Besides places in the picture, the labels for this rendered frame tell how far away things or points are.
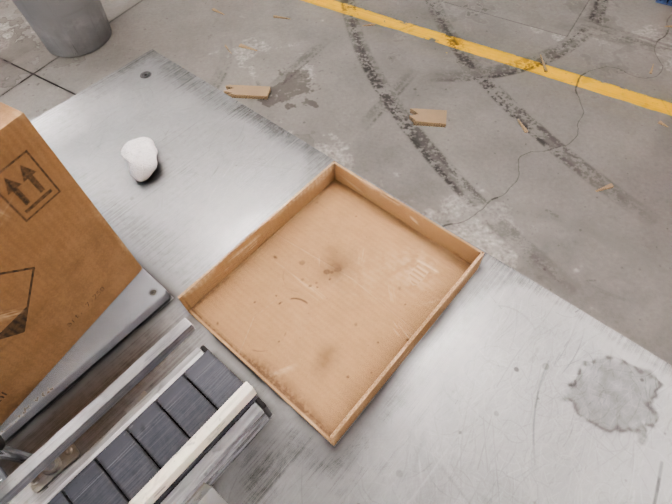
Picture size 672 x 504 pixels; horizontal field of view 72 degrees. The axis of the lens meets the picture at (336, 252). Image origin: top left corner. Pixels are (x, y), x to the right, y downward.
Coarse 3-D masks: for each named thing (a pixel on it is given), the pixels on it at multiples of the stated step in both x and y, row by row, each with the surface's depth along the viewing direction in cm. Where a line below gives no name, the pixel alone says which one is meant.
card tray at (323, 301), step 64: (320, 192) 71; (384, 192) 66; (256, 256) 66; (320, 256) 65; (384, 256) 65; (448, 256) 64; (256, 320) 60; (320, 320) 60; (384, 320) 59; (320, 384) 55
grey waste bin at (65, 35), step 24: (24, 0) 209; (48, 0) 210; (72, 0) 215; (96, 0) 227; (48, 24) 218; (72, 24) 222; (96, 24) 231; (48, 48) 233; (72, 48) 231; (96, 48) 236
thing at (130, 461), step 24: (216, 360) 53; (192, 384) 52; (216, 384) 51; (240, 384) 51; (168, 408) 50; (192, 408) 50; (216, 408) 50; (144, 432) 49; (168, 432) 49; (192, 432) 49; (120, 456) 48; (144, 456) 47; (168, 456) 47; (72, 480) 46; (96, 480) 46; (120, 480) 46; (144, 480) 46
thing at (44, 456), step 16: (176, 336) 46; (160, 352) 45; (128, 368) 44; (144, 368) 44; (112, 384) 43; (128, 384) 43; (96, 400) 42; (112, 400) 43; (80, 416) 42; (96, 416) 42; (64, 432) 41; (80, 432) 42; (48, 448) 40; (64, 448) 41; (32, 464) 40; (48, 464) 41; (16, 480) 39; (0, 496) 38
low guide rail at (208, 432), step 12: (240, 396) 47; (252, 396) 48; (228, 408) 46; (240, 408) 47; (216, 420) 46; (228, 420) 47; (204, 432) 45; (216, 432) 46; (192, 444) 45; (204, 444) 45; (180, 456) 44; (192, 456) 45; (168, 468) 43; (180, 468) 44; (156, 480) 43; (168, 480) 43; (144, 492) 42; (156, 492) 43
